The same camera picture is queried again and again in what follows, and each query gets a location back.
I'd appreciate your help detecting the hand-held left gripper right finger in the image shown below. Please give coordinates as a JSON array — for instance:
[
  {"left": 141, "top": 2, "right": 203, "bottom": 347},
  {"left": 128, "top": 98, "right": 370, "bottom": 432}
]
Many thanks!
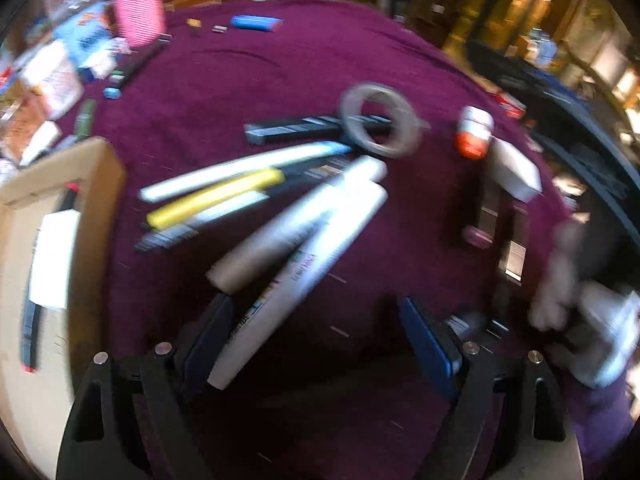
[{"left": 399, "top": 296, "right": 583, "bottom": 480}]

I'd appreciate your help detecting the long black bar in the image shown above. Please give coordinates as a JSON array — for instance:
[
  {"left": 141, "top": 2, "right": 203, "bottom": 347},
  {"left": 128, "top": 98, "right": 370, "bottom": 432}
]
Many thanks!
[{"left": 116, "top": 40, "right": 171, "bottom": 88}]

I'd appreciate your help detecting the pink basket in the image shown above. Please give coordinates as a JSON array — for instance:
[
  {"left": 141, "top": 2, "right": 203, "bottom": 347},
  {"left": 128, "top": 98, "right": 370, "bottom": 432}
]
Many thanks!
[{"left": 111, "top": 0, "right": 172, "bottom": 48}]

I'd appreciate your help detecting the black bar with red ends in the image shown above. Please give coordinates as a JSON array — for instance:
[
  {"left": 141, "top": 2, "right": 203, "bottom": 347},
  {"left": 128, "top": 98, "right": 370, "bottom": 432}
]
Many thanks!
[{"left": 19, "top": 227, "right": 51, "bottom": 375}]

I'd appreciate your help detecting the white paper card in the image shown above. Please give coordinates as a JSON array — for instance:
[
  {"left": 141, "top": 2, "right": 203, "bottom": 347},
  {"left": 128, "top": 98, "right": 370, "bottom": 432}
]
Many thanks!
[{"left": 27, "top": 209, "right": 83, "bottom": 311}]

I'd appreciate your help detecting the black box with white label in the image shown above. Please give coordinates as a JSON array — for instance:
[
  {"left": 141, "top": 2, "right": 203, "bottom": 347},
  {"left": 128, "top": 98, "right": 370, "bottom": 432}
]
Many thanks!
[
  {"left": 495, "top": 200, "right": 532, "bottom": 286},
  {"left": 462, "top": 180, "right": 503, "bottom": 251}
]

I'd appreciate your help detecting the long beige tube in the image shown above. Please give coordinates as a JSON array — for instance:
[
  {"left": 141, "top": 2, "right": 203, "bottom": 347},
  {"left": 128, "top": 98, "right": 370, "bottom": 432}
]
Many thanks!
[{"left": 205, "top": 155, "right": 388, "bottom": 295}]

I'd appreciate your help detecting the burgundy tablecloth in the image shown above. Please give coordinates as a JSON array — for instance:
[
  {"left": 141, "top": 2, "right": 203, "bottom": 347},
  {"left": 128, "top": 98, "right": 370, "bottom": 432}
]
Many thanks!
[{"left": 92, "top": 0, "right": 640, "bottom": 480}]

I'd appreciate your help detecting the clear tape roll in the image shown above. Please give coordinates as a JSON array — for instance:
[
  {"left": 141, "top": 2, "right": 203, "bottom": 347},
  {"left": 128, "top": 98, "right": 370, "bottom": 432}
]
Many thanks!
[{"left": 339, "top": 81, "right": 432, "bottom": 158}]

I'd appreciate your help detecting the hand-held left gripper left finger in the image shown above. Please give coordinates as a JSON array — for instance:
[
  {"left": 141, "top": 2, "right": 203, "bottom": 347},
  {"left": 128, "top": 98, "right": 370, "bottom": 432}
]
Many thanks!
[{"left": 57, "top": 292, "right": 236, "bottom": 480}]

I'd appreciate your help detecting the black striped box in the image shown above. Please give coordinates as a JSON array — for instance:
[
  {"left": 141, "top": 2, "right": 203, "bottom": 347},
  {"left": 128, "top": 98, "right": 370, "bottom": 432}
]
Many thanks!
[{"left": 134, "top": 222, "right": 202, "bottom": 254}]

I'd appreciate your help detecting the green flat stick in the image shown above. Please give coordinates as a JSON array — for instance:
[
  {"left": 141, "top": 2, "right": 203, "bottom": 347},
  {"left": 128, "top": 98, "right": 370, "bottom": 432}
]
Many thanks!
[{"left": 74, "top": 99, "right": 97, "bottom": 141}]

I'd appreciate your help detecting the long black box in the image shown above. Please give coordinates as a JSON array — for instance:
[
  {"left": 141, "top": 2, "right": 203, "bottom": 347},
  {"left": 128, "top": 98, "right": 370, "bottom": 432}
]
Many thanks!
[{"left": 244, "top": 114, "right": 393, "bottom": 147}]

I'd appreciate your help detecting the cardboard box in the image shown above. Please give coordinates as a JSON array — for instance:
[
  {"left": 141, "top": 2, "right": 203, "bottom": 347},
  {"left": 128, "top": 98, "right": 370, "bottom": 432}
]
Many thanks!
[{"left": 0, "top": 136, "right": 127, "bottom": 480}]

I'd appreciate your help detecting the person's right hand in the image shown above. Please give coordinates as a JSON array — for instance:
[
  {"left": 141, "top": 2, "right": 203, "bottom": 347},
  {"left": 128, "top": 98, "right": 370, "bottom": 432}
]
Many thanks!
[{"left": 529, "top": 220, "right": 588, "bottom": 332}]

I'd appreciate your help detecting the yellow marker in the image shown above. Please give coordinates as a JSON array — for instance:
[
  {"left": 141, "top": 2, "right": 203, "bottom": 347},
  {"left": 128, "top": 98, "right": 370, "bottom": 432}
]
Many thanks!
[{"left": 146, "top": 167, "right": 286, "bottom": 229}]

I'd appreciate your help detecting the blue rectangular box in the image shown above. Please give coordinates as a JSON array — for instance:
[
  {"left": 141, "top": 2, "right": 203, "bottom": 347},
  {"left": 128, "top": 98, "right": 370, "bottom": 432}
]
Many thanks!
[{"left": 230, "top": 14, "right": 284, "bottom": 34}]

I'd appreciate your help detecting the pile of colourful packets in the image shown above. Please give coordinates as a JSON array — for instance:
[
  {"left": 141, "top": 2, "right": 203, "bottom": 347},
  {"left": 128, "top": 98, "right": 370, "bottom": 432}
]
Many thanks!
[{"left": 0, "top": 0, "right": 132, "bottom": 166}]

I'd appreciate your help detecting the long white tube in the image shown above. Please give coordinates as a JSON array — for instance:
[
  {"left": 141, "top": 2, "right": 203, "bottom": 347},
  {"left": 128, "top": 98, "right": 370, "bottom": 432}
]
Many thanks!
[{"left": 206, "top": 180, "right": 390, "bottom": 391}]

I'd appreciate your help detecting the white marker with blue tip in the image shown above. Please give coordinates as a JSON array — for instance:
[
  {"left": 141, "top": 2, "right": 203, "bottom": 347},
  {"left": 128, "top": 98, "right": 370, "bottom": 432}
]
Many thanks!
[{"left": 139, "top": 141, "right": 355, "bottom": 204}]

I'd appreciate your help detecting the black rack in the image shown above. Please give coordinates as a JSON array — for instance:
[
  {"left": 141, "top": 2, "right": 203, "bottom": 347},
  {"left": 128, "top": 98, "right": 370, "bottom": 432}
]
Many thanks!
[{"left": 465, "top": 40, "right": 640, "bottom": 241}]

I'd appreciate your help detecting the orange and white bottle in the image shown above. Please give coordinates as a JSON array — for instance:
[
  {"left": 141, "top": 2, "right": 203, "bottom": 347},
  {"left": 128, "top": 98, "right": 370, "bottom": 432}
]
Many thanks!
[{"left": 453, "top": 105, "right": 496, "bottom": 161}]

